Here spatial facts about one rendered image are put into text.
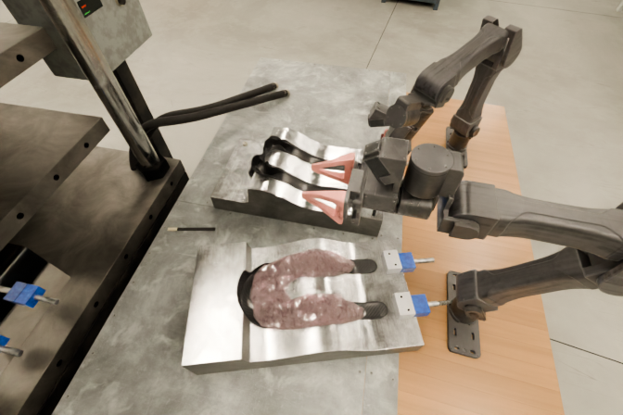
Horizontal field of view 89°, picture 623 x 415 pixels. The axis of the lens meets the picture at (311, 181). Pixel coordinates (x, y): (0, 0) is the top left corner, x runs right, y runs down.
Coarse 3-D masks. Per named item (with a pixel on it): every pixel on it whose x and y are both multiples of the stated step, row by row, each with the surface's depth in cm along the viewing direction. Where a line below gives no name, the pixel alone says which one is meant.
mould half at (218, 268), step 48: (384, 240) 85; (192, 288) 71; (288, 288) 74; (336, 288) 73; (384, 288) 77; (192, 336) 65; (240, 336) 65; (288, 336) 67; (336, 336) 66; (384, 336) 70
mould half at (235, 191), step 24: (240, 144) 108; (312, 144) 102; (240, 168) 101; (288, 168) 93; (216, 192) 95; (240, 192) 95; (264, 192) 86; (288, 192) 88; (264, 216) 96; (288, 216) 93; (312, 216) 90
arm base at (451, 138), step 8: (448, 128) 120; (448, 136) 118; (456, 136) 109; (464, 136) 108; (448, 144) 114; (456, 144) 111; (464, 144) 110; (464, 152) 112; (464, 160) 110; (464, 168) 109
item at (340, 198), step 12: (360, 180) 50; (312, 192) 51; (324, 192) 50; (336, 192) 49; (348, 192) 48; (312, 204) 53; (324, 204) 53; (336, 204) 49; (348, 204) 49; (336, 216) 51
